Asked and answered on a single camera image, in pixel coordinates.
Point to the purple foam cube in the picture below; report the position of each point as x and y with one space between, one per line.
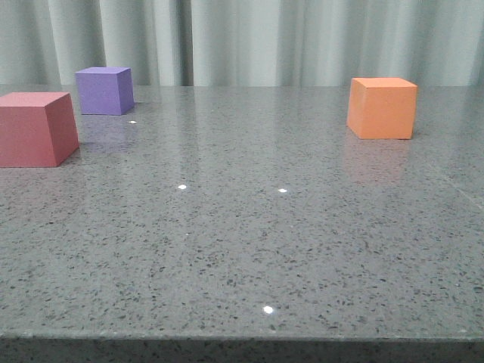
105 90

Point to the pale green curtain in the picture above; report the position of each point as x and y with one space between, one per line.
255 43

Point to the red foam cube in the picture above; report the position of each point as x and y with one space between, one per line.
38 129

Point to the orange foam cube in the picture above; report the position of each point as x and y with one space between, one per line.
382 108

